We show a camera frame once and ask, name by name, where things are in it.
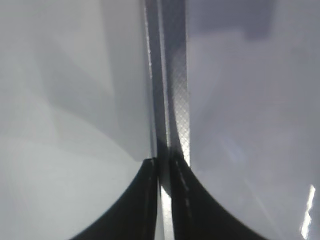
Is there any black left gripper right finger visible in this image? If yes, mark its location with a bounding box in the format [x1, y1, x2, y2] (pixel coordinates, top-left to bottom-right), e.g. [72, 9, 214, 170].
[169, 154, 264, 240]

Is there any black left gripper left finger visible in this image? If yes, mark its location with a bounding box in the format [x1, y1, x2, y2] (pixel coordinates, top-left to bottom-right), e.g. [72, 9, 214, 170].
[73, 158, 159, 240]

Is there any white board with grey frame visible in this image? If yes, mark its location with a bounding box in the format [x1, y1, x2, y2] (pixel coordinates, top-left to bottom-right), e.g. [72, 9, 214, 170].
[143, 0, 320, 240]

